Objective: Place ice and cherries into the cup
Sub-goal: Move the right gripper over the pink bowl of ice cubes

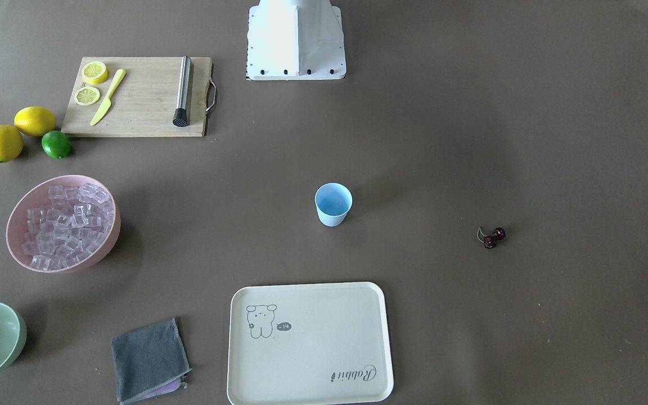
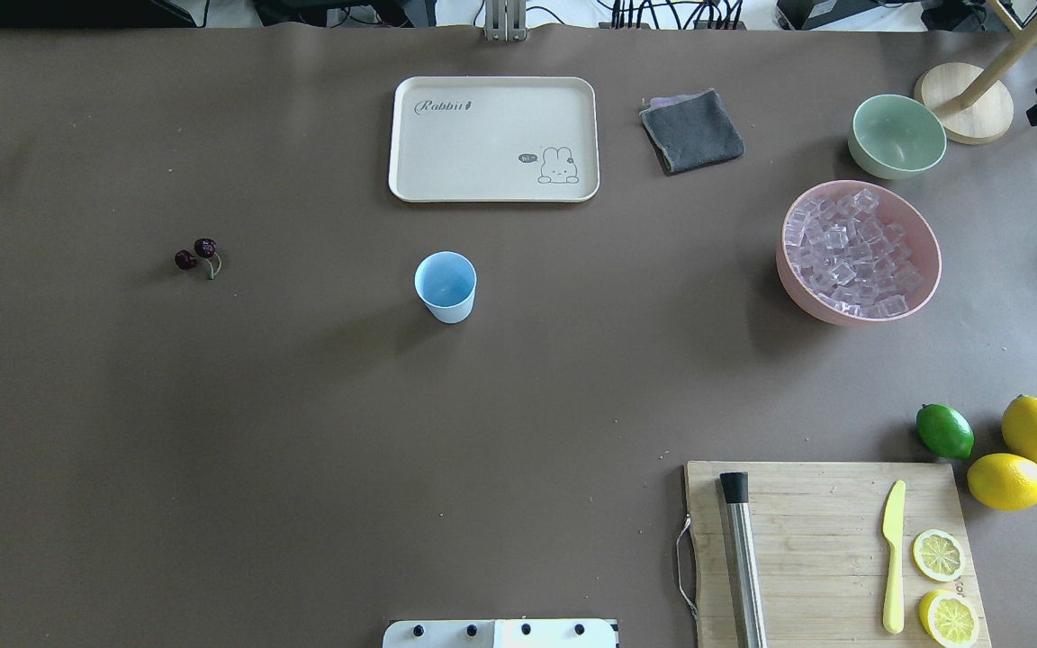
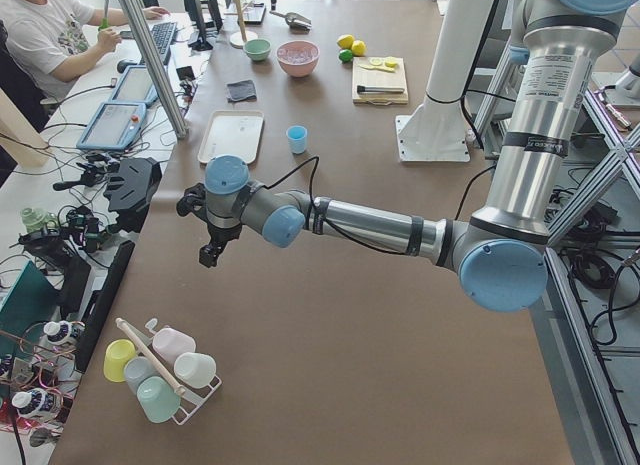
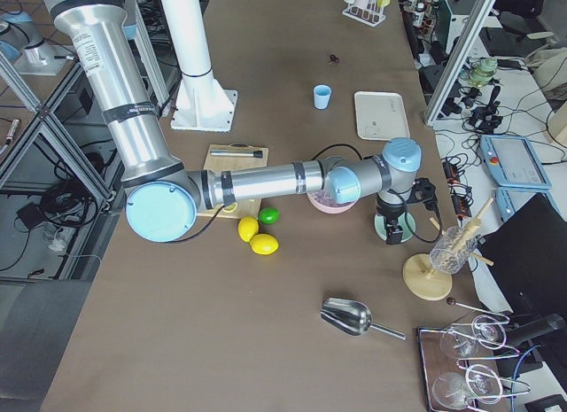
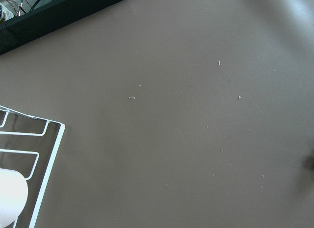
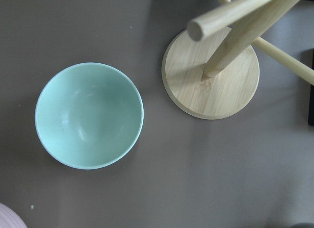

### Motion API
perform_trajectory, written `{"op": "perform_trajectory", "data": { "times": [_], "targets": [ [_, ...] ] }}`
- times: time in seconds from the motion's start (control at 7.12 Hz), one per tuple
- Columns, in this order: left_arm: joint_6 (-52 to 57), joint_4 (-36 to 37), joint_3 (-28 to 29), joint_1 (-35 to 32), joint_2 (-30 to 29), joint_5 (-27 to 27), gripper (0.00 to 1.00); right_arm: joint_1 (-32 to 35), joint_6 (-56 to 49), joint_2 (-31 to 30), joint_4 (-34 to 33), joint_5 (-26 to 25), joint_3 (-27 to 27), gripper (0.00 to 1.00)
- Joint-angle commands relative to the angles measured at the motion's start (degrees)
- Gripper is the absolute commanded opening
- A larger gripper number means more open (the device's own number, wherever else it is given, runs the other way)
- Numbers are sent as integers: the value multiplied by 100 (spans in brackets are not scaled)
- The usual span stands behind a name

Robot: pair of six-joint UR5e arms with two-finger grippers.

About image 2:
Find dark red cherry pair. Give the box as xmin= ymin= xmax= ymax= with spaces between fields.
xmin=174 ymin=238 xmax=222 ymax=280

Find clear ice cubes pile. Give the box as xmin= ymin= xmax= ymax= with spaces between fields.
xmin=785 ymin=188 xmax=926 ymax=319

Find light blue plastic cup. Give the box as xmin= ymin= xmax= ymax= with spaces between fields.
xmin=414 ymin=251 xmax=477 ymax=323

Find wooden cup stand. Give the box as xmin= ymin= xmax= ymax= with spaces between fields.
xmin=913 ymin=1 xmax=1037 ymax=145

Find cream rabbit serving tray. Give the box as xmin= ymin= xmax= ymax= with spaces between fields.
xmin=388 ymin=76 xmax=600 ymax=203

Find grey folded cloth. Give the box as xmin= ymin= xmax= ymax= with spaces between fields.
xmin=639 ymin=87 xmax=745 ymax=176

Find steel muddler black tip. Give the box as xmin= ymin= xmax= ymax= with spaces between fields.
xmin=719 ymin=472 xmax=770 ymax=647

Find pink bowl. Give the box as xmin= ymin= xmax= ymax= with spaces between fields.
xmin=775 ymin=180 xmax=942 ymax=327

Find bamboo cutting board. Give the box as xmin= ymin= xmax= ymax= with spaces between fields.
xmin=684 ymin=461 xmax=991 ymax=647

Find mint green bowl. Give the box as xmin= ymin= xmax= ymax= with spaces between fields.
xmin=847 ymin=94 xmax=948 ymax=180

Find yellow plastic knife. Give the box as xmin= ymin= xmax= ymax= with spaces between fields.
xmin=881 ymin=480 xmax=906 ymax=635

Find green lime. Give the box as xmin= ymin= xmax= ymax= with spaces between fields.
xmin=916 ymin=403 xmax=976 ymax=460

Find lemon slice upper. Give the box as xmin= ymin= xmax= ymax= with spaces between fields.
xmin=910 ymin=528 xmax=966 ymax=582

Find yellow lemon lower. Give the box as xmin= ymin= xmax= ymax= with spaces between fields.
xmin=966 ymin=453 xmax=1037 ymax=511

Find lemon half lower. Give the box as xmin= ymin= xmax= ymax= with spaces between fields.
xmin=918 ymin=589 xmax=982 ymax=647

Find aluminium frame post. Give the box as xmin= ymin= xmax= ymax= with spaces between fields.
xmin=482 ymin=0 xmax=528 ymax=43

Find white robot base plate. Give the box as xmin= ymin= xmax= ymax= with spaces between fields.
xmin=382 ymin=616 xmax=620 ymax=647

